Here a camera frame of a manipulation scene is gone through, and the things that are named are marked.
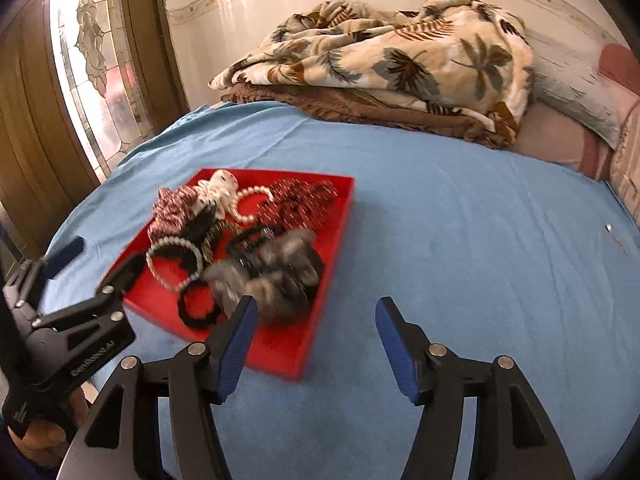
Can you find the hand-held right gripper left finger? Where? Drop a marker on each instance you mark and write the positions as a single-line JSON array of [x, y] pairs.
[[235, 355]]

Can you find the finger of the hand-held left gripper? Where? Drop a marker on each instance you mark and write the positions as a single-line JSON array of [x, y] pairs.
[[62, 255], [125, 277]]

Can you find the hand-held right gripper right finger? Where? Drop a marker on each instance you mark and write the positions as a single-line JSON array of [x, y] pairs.
[[400, 355]]

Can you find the red tray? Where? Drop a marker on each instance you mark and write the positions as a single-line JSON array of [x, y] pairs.
[[280, 345]]

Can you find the red checked scrunchie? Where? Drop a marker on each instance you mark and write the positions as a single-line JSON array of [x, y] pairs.
[[172, 210]]

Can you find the grey mesh scrunchie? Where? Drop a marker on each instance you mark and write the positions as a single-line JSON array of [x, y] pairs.
[[280, 270]]

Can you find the person's left hand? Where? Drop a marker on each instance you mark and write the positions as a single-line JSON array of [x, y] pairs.
[[40, 442]]

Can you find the blue bed sheet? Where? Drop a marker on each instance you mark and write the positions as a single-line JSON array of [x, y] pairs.
[[450, 260]]

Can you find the white dotted scrunchie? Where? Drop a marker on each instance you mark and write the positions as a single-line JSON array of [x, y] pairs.
[[220, 190]]

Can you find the stained glass window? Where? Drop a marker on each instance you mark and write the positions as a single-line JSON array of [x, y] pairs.
[[100, 110]]

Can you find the dark red dotted scrunchie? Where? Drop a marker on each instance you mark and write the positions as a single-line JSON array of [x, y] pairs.
[[300, 200]]

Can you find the brown blanket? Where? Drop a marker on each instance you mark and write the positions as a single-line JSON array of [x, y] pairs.
[[350, 105]]

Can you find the pink bed sheet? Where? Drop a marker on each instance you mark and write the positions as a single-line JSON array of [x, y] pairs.
[[550, 135]]

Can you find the leaf print blanket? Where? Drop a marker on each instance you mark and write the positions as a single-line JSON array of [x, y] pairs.
[[375, 60]]

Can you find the cream patterned pillow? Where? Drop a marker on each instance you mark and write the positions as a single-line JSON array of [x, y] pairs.
[[627, 160]]

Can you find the pale grey pillow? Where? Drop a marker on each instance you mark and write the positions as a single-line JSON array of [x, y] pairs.
[[575, 85]]

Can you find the pink pillow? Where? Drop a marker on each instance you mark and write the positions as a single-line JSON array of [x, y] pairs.
[[620, 67]]

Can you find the wooden window frame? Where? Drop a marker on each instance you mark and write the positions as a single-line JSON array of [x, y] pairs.
[[25, 135]]

